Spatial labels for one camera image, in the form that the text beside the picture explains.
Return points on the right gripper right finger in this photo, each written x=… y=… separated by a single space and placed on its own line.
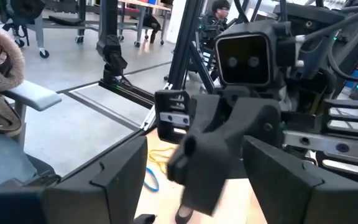
x=284 y=193

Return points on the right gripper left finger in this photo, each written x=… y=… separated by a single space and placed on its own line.
x=117 y=186

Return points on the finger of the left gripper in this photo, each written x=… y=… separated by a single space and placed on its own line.
x=207 y=115
x=259 y=124

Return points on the blue rubber band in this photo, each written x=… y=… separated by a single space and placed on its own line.
x=156 y=180

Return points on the yellow rubber band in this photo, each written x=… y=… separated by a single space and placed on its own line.
x=154 y=153

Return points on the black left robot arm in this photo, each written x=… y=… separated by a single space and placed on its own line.
x=312 y=56

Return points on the grey office chair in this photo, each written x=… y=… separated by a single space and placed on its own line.
x=33 y=95

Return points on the wheeled wooden top bench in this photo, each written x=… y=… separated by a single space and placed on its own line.
x=140 y=18

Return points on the black background stand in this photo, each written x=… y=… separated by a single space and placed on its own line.
x=109 y=46

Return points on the grey wheeled workbench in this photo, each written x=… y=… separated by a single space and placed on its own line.
x=39 y=34

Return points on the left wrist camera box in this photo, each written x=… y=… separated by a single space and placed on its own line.
x=244 y=59

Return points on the black aluminium table frame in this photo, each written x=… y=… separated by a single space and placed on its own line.
x=185 y=37

